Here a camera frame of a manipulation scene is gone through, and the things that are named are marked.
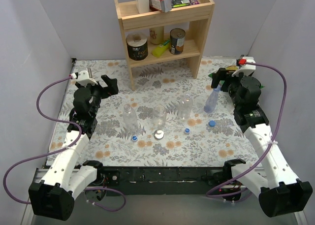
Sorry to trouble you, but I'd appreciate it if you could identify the clear bottle with blue cap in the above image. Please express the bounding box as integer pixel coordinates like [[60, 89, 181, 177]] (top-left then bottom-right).
[[204, 87, 220, 114]]

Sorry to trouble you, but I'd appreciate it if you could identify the crushed clear bottle blue-white cap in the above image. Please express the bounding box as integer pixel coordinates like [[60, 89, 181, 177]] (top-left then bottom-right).
[[123, 104, 138, 131]]

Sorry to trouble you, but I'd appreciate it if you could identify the clear bottle with white cap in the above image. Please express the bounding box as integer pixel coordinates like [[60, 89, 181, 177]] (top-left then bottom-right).
[[178, 93, 193, 120]]

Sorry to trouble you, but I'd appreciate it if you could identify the white blue small bottle cap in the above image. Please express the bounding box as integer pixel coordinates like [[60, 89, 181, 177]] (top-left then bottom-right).
[[131, 135, 138, 142]]

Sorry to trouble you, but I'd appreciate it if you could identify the clear bottle with silver cap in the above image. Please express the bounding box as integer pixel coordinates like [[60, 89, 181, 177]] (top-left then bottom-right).
[[153, 105, 167, 127]]

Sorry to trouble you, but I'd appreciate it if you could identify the silver metal jar lid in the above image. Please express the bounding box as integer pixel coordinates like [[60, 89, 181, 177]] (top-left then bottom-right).
[[153, 129, 164, 140]]

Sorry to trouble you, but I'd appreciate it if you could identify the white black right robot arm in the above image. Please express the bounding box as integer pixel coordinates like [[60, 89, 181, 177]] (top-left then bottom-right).
[[206, 68, 313, 217]]

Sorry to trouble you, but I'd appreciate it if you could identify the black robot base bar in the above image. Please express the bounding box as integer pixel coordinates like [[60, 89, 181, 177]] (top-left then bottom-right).
[[88, 166, 231, 195]]

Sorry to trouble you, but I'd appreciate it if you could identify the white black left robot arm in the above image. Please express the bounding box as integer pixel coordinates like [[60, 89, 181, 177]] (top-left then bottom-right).
[[29, 73, 119, 221]]

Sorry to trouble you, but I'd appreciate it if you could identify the white tall bottle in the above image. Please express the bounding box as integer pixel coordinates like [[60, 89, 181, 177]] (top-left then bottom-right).
[[136, 0, 150, 14]]

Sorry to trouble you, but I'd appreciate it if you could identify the green white chips bag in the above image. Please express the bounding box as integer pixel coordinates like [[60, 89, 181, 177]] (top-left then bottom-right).
[[209, 65, 253, 78]]

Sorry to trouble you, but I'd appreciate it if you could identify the black wrapped paper roll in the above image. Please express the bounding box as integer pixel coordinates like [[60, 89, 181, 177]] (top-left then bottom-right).
[[126, 32, 148, 61]]

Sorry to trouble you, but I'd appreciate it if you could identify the yellow green packet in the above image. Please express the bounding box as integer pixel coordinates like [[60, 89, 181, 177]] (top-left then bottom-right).
[[152, 39, 170, 58]]

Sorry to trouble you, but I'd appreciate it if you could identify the tin food can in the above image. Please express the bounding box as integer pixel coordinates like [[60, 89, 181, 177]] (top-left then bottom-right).
[[170, 28, 186, 55]]

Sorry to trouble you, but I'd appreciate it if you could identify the wooden two-tier shelf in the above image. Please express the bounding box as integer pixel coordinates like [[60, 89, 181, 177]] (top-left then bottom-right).
[[114, 0, 215, 91]]

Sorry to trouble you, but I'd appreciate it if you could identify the floral patterned table mat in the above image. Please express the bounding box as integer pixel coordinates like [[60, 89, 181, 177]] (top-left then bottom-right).
[[46, 58, 268, 167]]

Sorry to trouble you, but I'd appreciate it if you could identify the cream cylindrical jar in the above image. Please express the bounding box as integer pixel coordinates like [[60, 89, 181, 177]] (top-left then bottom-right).
[[149, 26, 164, 45]]

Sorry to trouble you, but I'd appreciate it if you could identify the red grey carton box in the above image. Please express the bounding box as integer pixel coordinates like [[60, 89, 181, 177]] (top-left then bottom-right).
[[149, 0, 172, 13]]

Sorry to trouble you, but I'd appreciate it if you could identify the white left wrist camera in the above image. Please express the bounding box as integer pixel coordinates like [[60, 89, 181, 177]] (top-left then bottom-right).
[[70, 67, 97, 87]]

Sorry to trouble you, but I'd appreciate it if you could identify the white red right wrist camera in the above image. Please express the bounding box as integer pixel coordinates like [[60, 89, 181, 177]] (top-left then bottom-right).
[[232, 56, 256, 77]]

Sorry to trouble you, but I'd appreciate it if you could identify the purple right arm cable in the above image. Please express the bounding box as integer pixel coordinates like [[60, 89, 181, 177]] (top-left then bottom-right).
[[206, 64, 287, 202]]

